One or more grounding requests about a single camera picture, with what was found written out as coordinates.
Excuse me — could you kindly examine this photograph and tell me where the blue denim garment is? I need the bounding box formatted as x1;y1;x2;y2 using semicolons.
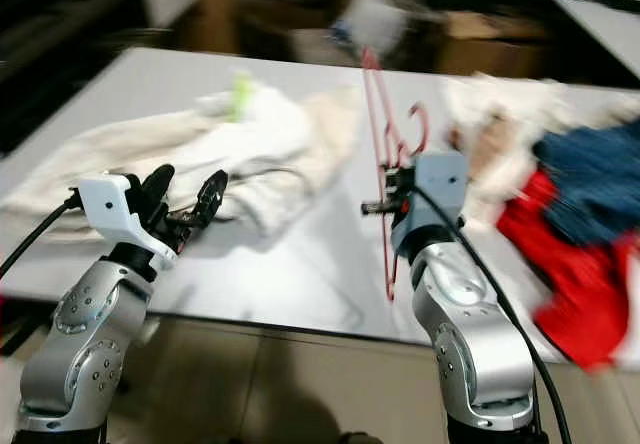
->
530;114;640;250

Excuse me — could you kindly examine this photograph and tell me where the cardboard box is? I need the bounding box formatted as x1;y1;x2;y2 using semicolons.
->
435;9;551;77

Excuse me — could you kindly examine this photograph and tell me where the red cloth garment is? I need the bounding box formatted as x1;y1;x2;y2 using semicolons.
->
495;169;640;370

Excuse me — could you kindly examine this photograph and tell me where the brown round basket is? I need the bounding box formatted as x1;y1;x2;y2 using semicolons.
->
190;0;341;55

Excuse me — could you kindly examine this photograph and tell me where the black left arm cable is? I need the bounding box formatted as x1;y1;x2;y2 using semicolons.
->
0;192;83;275

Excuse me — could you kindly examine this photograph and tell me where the white plastic bag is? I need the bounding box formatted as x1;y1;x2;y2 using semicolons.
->
325;0;411;65

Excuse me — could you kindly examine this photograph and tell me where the white folded cloth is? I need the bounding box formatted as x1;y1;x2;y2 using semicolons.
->
190;84;311;180

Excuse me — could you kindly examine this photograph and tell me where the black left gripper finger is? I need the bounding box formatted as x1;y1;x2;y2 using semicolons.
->
195;169;230;228
138;164;177;216

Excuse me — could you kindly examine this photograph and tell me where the white fluffy garment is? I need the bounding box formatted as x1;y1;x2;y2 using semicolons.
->
440;72;640;225

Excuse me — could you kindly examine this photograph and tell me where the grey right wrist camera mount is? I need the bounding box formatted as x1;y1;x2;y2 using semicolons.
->
395;149;471;255

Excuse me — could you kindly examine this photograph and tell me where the green tag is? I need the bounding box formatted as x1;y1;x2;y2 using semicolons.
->
228;72;254;123

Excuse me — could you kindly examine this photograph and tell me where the red wire hanger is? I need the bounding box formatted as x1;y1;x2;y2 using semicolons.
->
360;46;431;303

